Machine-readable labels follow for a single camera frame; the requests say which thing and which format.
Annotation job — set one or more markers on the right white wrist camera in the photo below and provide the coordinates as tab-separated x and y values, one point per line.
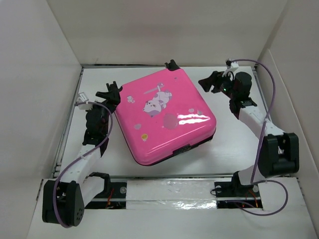
232	65

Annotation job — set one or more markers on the pink hard-shell suitcase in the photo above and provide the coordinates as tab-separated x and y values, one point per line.
162	115

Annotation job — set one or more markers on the metal base rail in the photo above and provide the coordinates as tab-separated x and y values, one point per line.
171	194

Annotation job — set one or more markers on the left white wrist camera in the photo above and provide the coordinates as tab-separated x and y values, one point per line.
82	102

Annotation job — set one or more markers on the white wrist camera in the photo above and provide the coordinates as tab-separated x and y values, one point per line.
82	102
232	65

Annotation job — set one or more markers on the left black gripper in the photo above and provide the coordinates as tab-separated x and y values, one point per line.
111	98

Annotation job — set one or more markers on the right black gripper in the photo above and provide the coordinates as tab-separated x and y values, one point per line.
215	79

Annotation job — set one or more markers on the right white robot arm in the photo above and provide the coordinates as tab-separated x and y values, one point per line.
277	151

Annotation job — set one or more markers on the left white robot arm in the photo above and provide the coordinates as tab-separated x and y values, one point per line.
65	198

